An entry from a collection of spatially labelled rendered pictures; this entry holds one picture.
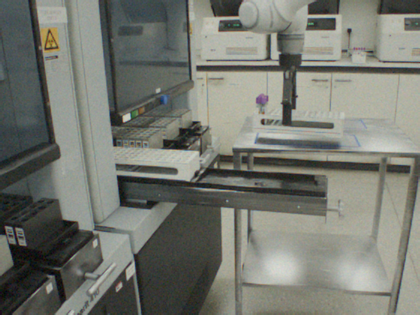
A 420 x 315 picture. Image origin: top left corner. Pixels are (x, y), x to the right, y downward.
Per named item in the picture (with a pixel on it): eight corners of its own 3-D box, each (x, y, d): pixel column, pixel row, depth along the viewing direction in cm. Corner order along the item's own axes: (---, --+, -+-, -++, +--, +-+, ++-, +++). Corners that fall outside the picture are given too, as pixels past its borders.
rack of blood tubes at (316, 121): (251, 132, 133) (251, 113, 131) (257, 124, 142) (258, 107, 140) (342, 138, 123) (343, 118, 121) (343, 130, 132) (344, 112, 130)
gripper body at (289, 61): (300, 53, 120) (299, 83, 123) (303, 52, 128) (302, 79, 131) (276, 53, 123) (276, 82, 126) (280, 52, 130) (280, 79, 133)
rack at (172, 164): (91, 177, 111) (88, 157, 109) (108, 165, 121) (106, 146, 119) (189, 185, 104) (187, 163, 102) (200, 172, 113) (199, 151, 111)
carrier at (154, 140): (157, 146, 132) (156, 128, 130) (163, 146, 131) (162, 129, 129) (143, 157, 121) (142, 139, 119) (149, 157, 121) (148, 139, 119)
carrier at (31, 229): (56, 223, 81) (51, 198, 80) (64, 224, 81) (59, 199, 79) (19, 252, 71) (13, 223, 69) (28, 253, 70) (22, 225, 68)
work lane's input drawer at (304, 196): (79, 200, 113) (75, 171, 110) (103, 182, 125) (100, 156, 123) (344, 226, 94) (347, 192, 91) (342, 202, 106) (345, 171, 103)
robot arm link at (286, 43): (306, 34, 126) (306, 52, 128) (278, 34, 129) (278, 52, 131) (303, 35, 118) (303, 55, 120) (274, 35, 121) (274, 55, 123)
